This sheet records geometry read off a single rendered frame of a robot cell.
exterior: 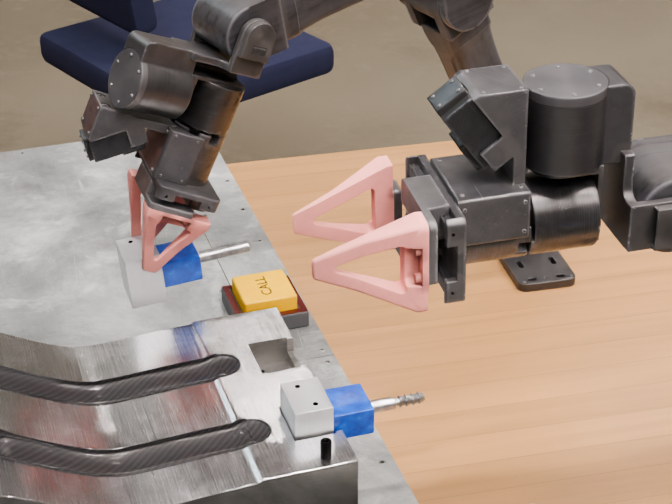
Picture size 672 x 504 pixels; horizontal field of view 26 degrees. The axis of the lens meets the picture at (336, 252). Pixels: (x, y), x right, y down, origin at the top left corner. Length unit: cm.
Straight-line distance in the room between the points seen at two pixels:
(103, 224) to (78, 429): 54
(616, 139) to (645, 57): 343
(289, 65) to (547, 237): 206
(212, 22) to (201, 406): 36
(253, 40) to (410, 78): 284
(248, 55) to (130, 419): 35
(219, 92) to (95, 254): 44
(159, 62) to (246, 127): 256
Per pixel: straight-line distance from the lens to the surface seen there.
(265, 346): 144
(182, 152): 140
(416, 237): 94
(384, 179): 101
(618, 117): 99
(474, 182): 98
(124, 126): 139
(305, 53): 306
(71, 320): 165
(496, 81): 96
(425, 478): 141
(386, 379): 154
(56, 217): 186
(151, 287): 147
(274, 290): 161
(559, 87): 98
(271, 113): 398
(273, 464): 128
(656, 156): 105
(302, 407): 130
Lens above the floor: 169
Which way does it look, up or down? 31 degrees down
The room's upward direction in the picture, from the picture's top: straight up
